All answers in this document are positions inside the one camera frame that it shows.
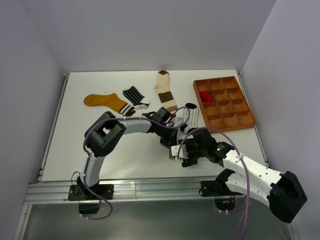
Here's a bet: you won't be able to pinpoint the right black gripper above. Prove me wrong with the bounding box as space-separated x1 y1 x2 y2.
178 138 208 168

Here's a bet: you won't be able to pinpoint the red christmas sock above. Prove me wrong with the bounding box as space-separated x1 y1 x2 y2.
199 90 215 103

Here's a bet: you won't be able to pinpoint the taupe sock maroon stripes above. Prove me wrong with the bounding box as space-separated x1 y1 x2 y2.
168 150 176 160

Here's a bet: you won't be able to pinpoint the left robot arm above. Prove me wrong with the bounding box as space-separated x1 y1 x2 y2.
76 107 187 200

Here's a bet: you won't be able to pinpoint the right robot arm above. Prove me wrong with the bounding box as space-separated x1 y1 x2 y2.
171 127 308 223

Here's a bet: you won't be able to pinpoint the white black striped sock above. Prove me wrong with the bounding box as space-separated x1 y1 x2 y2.
180 102 200 134

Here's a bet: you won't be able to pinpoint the orange wooden compartment tray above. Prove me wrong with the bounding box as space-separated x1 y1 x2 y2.
193 76 256 132

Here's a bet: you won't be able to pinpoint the navy white striped sock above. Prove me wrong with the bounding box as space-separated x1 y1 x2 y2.
122 86 151 110

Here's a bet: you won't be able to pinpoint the cream brown block sock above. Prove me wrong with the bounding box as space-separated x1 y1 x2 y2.
154 70 178 112

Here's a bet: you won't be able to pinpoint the mustard yellow striped sock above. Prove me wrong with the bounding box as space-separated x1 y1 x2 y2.
83 93 136 117

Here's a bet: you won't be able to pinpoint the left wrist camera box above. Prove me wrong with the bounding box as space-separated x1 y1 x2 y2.
169 113 184 127

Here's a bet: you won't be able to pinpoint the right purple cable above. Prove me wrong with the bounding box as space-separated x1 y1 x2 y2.
176 126 253 240

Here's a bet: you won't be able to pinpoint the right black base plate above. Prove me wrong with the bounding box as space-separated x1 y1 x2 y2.
198 180 244 198

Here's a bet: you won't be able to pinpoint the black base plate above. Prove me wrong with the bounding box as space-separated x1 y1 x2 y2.
67 184 114 201
198 180 244 198

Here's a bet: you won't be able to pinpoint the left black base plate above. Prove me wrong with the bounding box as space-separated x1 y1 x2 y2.
67 184 114 201

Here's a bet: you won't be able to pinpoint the aluminium front rail frame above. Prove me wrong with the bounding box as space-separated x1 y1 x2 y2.
24 177 215 205

